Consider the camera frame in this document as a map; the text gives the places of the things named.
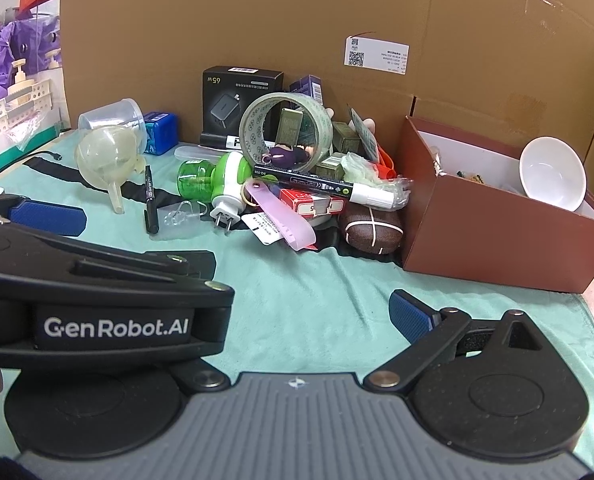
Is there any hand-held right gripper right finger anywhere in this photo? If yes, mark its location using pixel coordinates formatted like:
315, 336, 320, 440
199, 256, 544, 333
364, 289, 548, 393

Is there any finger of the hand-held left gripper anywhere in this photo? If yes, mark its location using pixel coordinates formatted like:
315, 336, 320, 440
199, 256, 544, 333
0, 187, 88, 237
0, 220, 235, 371

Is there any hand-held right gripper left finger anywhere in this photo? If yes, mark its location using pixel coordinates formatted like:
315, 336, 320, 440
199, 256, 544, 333
169, 359, 234, 393

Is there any reddish brown cardboard box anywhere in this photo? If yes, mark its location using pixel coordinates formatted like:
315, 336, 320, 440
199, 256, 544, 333
402, 116, 594, 295

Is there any red card box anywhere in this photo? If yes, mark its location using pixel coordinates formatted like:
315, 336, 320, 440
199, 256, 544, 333
279, 189, 348, 217

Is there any translucent funnel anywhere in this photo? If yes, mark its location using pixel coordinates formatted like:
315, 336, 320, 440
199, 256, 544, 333
76, 127, 146, 216

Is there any white perforated basket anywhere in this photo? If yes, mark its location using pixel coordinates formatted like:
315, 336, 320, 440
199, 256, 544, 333
0, 79, 61, 171

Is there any brown toy football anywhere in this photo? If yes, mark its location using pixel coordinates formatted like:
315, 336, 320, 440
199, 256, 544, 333
339, 206, 406, 257

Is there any black marker pen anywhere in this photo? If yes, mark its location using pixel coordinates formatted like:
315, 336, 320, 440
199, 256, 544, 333
144, 165, 160, 234

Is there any teal cloth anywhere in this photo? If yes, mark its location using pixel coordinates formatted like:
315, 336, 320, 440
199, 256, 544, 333
0, 127, 594, 461

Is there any clear measuring cup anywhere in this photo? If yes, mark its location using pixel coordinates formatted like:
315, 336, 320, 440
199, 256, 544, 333
78, 98, 148, 156

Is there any clear plastic hook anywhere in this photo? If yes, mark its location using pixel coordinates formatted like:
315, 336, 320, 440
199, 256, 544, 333
158, 199, 208, 229

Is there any cream pump bottle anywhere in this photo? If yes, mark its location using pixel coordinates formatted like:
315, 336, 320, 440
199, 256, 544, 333
8, 59, 34, 107

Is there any blue box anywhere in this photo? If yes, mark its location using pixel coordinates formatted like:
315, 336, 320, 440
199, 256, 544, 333
144, 112, 178, 156

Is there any white paper tag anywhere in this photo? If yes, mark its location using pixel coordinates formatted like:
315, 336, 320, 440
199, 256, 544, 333
241, 212, 284, 246

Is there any clear bag with green contents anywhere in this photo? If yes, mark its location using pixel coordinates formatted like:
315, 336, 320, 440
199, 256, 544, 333
341, 154, 414, 207

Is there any orange plastic scoop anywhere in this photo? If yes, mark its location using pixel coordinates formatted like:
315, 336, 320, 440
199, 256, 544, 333
376, 144, 396, 182

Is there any clear plastic case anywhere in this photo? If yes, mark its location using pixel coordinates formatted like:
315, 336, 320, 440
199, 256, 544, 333
174, 145, 244, 162

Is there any black and white marker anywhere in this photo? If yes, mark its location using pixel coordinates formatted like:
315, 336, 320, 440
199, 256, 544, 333
253, 164, 396, 209

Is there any green plug-in mosquito repellent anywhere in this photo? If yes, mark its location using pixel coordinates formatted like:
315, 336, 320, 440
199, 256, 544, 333
177, 152, 256, 237

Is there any green printed packet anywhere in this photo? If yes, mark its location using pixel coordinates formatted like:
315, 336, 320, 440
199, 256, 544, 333
347, 104, 384, 162

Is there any white bowl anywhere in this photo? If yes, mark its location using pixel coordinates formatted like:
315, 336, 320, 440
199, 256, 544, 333
519, 136, 588, 212

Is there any purple figurine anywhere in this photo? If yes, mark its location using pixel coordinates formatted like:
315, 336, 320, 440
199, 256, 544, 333
268, 144, 316, 167

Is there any black charger box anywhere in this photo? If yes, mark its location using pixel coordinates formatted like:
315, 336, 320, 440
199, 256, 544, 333
202, 66, 284, 136

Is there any clear tape roll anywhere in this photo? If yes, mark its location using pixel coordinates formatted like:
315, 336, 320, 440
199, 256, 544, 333
239, 92, 334, 172

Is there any small purple box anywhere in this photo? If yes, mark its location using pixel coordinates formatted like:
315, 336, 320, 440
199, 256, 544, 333
291, 75, 324, 106

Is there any white shipping label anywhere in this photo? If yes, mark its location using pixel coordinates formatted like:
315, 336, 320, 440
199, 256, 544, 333
344, 35, 410, 76

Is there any large brown cardboard panel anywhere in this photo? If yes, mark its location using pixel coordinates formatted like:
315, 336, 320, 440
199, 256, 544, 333
59, 0, 594, 173

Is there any black strap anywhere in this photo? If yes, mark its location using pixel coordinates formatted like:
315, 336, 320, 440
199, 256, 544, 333
19, 156, 178, 202

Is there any pink silicone strap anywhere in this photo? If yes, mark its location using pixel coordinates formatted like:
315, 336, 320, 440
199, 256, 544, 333
242, 178, 316, 252

